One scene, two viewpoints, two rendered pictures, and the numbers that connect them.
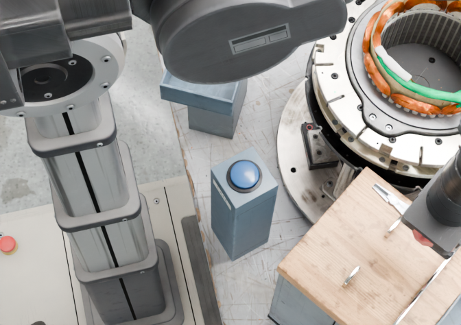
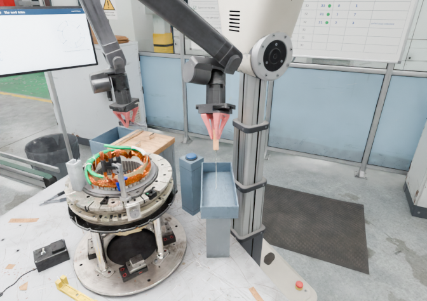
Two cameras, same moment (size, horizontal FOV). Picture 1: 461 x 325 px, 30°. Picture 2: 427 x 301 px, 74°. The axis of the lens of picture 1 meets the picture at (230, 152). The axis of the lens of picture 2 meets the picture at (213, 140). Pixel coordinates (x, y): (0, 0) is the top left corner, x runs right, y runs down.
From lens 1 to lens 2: 1.54 m
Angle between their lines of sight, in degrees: 87
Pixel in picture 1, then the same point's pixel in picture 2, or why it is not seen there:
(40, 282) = (277, 277)
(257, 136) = (195, 240)
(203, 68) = not seen: outside the picture
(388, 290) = (140, 138)
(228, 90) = (206, 177)
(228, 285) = not seen: hidden behind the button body
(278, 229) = (178, 213)
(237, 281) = not seen: hidden behind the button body
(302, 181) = (171, 223)
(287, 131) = (182, 239)
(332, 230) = (158, 144)
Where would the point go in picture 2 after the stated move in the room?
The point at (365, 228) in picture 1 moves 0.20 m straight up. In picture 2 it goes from (147, 145) to (142, 98)
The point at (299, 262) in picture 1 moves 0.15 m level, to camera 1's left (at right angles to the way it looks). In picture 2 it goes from (168, 138) to (203, 134)
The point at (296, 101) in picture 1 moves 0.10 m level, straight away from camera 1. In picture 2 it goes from (180, 252) to (180, 277)
